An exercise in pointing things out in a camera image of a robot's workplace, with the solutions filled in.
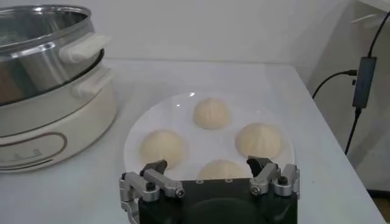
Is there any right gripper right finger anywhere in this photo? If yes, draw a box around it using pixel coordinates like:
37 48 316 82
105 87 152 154
246 155 301 200

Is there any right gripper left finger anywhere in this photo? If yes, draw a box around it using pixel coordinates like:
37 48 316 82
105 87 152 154
118 159 186 224

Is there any white steamed baozi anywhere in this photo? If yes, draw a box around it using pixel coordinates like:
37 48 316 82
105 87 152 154
140 129 186 170
197 159 253 181
235 122 283 159
193 97 232 130

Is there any white round plate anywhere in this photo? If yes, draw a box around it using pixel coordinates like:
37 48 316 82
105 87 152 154
123 91 296 183

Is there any black adapter box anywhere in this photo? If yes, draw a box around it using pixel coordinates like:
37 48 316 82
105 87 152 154
352 56 378 109

